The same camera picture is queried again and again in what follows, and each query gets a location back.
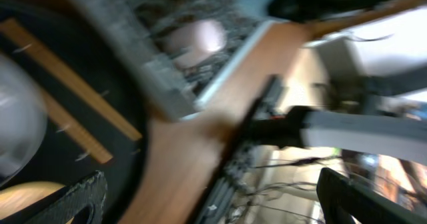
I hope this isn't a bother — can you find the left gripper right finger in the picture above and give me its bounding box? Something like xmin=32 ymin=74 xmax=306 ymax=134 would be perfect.
xmin=316 ymin=167 xmax=426 ymax=224

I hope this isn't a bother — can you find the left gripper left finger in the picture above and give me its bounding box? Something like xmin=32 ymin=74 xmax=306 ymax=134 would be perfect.
xmin=1 ymin=171 xmax=107 ymax=224

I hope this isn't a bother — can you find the pink cup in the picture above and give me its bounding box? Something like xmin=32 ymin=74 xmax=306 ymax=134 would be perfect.
xmin=163 ymin=19 xmax=227 ymax=69

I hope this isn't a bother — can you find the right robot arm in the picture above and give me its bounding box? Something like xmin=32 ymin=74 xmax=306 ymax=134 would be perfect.
xmin=246 ymin=0 xmax=426 ymax=164

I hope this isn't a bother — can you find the grey dishwasher rack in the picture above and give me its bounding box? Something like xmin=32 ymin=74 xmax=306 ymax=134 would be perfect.
xmin=70 ymin=0 xmax=271 ymax=120

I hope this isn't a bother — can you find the yellow bowl with food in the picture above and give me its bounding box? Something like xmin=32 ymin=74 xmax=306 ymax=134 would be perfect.
xmin=0 ymin=181 xmax=64 ymax=219

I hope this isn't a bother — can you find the left wooden chopstick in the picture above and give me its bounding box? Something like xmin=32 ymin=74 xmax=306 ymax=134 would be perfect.
xmin=36 ymin=87 xmax=114 ymax=165

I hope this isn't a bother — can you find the wooden chopstick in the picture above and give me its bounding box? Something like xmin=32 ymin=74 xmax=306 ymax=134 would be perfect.
xmin=1 ymin=19 xmax=143 ymax=141
xmin=36 ymin=87 xmax=114 ymax=165

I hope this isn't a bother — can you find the grey plate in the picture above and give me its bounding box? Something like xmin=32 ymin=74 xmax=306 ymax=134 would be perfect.
xmin=1 ymin=55 xmax=47 ymax=185

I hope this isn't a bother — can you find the black round tray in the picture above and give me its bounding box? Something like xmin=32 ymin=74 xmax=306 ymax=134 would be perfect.
xmin=1 ymin=0 xmax=149 ymax=223

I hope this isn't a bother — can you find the right wooden chopstick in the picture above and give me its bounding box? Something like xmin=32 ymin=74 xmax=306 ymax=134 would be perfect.
xmin=1 ymin=19 xmax=143 ymax=141

